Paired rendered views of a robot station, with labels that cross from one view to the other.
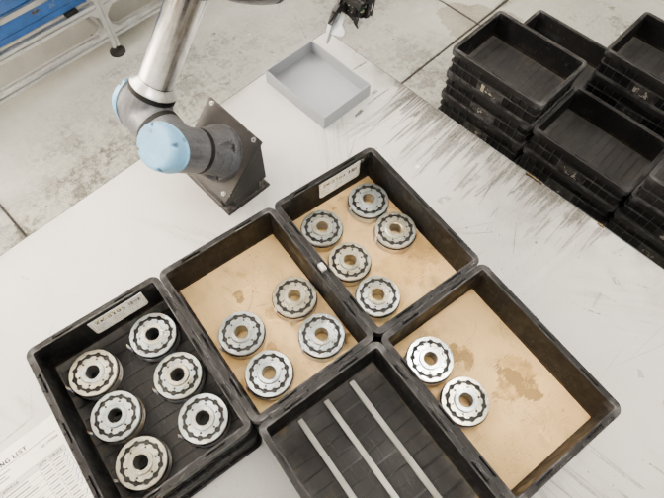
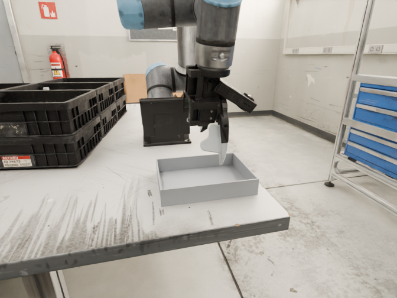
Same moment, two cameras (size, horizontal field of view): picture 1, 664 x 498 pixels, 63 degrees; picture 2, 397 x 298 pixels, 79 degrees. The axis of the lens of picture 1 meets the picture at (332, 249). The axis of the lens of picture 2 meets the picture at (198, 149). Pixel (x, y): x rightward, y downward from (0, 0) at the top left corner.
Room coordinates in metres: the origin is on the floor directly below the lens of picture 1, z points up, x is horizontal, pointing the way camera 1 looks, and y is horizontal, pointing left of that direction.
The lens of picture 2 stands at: (1.60, -0.50, 1.07)
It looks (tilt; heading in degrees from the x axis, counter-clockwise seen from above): 21 degrees down; 123
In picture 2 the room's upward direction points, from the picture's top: straight up
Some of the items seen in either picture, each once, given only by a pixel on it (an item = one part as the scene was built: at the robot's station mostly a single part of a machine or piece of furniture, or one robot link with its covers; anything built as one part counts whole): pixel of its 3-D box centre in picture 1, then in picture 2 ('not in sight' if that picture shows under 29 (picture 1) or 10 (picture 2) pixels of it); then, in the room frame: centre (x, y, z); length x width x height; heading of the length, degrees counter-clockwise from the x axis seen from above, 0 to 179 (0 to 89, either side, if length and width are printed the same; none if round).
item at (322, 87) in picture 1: (317, 83); (202, 175); (1.26, 0.06, 0.73); 0.27 x 0.20 x 0.05; 45
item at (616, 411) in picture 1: (496, 373); not in sight; (0.29, -0.34, 0.92); 0.40 x 0.30 x 0.02; 38
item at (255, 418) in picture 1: (264, 306); (64, 88); (0.42, 0.14, 0.92); 0.40 x 0.30 x 0.02; 38
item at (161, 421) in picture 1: (144, 395); (87, 90); (0.24, 0.38, 0.87); 0.40 x 0.30 x 0.11; 38
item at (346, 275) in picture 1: (349, 261); not in sight; (0.56, -0.04, 0.86); 0.10 x 0.10 x 0.01
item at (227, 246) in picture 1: (266, 314); (65, 99); (0.42, 0.14, 0.87); 0.40 x 0.30 x 0.11; 38
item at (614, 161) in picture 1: (582, 164); not in sight; (1.27, -0.96, 0.31); 0.40 x 0.30 x 0.34; 46
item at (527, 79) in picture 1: (501, 99); not in sight; (1.55, -0.67, 0.37); 0.40 x 0.30 x 0.45; 46
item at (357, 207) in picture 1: (369, 200); not in sight; (0.73, -0.09, 0.86); 0.10 x 0.10 x 0.01
